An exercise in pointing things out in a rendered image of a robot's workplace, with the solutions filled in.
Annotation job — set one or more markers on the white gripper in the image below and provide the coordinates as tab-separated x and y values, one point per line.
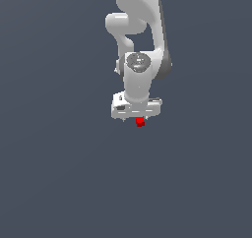
136	109

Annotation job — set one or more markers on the red cube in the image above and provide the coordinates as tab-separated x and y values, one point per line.
140	121

